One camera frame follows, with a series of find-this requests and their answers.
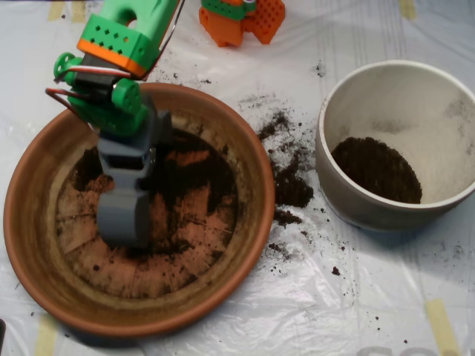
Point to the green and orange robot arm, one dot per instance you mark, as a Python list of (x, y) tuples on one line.
[(122, 37)]

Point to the spilled dark soil patch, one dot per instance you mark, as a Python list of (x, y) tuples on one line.
[(293, 193)]

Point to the dark soil heap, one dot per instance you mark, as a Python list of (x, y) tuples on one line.
[(193, 178)]

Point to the dark soil layer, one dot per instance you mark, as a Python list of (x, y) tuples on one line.
[(371, 174)]

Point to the terracotta plant pot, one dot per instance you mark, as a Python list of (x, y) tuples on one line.
[(33, 230)]

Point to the white ceramic pot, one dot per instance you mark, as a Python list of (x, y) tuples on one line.
[(356, 215)]

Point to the dark object at edge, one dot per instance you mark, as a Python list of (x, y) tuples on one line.
[(2, 333)]

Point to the beige masking tape strip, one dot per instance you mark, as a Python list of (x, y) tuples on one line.
[(441, 326), (407, 9), (55, 11), (46, 337), (78, 13)]

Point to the clear plastic sheet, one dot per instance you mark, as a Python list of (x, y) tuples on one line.
[(371, 296)]

